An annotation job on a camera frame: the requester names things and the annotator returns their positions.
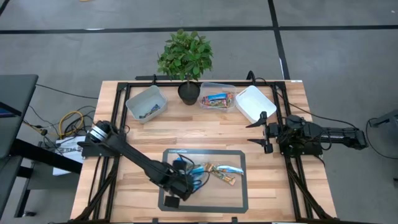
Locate dark blue granola bar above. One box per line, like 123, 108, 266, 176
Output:
139, 104, 162, 119

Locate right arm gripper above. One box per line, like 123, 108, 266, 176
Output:
245, 111, 284, 154

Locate light blue granola bar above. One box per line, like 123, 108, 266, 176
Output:
215, 164, 244, 175

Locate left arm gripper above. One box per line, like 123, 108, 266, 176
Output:
161, 159, 195, 209

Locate yellow floor cable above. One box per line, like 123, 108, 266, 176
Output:
58, 110, 85, 138

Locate grey stand leg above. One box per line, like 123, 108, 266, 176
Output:
369, 108, 398, 128

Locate green leafy small tree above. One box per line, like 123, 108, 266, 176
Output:
156, 28, 215, 83

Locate black plant pot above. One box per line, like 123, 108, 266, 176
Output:
177, 80, 201, 106

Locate white printed cardboard box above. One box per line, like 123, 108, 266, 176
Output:
52, 135, 87, 177

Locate black aluminium table frame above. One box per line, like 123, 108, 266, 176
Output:
70, 70, 338, 224

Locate black floor cable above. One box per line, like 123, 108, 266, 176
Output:
364, 117, 398, 160
35, 82, 99, 100

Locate white plastic bin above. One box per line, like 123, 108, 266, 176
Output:
235, 85, 277, 124

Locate red white granola bar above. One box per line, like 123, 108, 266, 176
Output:
216, 92, 234, 109

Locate light grey plastic bin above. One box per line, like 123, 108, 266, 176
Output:
125, 84, 169, 124

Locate dark grey desk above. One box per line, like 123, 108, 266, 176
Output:
0, 73, 83, 218

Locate brown mat with black border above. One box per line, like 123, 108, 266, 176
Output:
157, 148, 249, 214

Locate clear plastic bin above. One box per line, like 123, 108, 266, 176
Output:
198, 82, 238, 113

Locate green orange Chewy granola bar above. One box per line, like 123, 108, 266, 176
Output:
211, 169, 236, 187

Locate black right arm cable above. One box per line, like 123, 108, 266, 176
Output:
253, 76, 360, 130

